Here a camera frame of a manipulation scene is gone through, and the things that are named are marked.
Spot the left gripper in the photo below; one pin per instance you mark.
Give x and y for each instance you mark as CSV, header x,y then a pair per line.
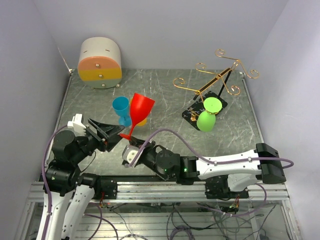
x,y
109,131

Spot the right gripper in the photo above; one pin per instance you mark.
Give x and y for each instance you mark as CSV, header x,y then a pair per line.
x,y
137,142

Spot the orange wine glass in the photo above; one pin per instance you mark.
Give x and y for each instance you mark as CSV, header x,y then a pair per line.
x,y
143,122

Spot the blue wine glass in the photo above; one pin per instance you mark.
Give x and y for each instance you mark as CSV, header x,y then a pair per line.
x,y
121,107

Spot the red wine glass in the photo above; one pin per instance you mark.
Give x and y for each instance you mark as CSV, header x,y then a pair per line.
x,y
140,108

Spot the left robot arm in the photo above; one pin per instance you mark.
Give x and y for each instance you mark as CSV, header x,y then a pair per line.
x,y
68,190

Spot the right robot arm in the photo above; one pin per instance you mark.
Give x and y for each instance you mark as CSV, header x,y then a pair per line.
x,y
241,170

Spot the green wine glass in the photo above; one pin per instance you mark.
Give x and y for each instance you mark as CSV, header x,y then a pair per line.
x,y
207,119

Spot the gold wine glass rack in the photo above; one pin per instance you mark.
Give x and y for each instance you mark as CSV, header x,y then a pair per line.
x,y
223,76

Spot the round three-drawer cabinet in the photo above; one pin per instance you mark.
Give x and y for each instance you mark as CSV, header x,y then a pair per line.
x,y
99,64

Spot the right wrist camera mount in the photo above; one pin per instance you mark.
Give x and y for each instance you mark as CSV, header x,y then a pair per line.
x,y
128,155

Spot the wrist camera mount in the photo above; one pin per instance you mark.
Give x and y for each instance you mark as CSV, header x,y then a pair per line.
x,y
128,155
77,124

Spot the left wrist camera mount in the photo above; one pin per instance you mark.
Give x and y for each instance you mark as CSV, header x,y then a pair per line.
x,y
77,124

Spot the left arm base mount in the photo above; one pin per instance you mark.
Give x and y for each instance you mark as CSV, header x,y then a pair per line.
x,y
104,188

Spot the aluminium rail frame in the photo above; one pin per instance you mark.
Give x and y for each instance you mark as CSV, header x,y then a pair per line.
x,y
156,192

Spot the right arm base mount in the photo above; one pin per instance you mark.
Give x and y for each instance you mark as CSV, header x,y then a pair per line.
x,y
217,188

